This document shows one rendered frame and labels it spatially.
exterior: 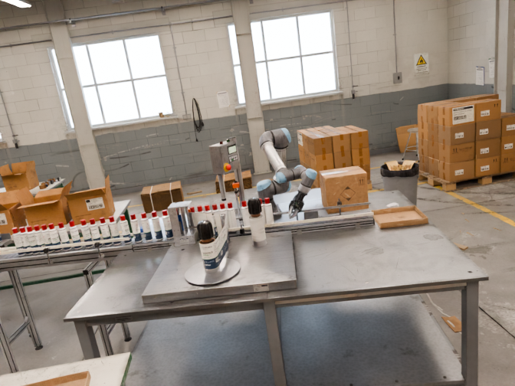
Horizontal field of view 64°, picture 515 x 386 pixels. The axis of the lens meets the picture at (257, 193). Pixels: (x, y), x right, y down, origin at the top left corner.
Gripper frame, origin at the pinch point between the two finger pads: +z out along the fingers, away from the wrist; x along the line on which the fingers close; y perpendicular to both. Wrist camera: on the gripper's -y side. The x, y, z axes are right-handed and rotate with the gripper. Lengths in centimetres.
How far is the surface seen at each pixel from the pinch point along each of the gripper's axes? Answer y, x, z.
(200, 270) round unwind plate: 59, -44, 30
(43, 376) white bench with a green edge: 125, -89, 67
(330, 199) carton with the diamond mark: -19.8, 24.5, -17.0
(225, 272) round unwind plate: 65, -31, 23
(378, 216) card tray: -8, 57, -21
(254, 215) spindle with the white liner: 31.3, -25.9, -1.8
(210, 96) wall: -535, -142, 5
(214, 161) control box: -2, -61, -15
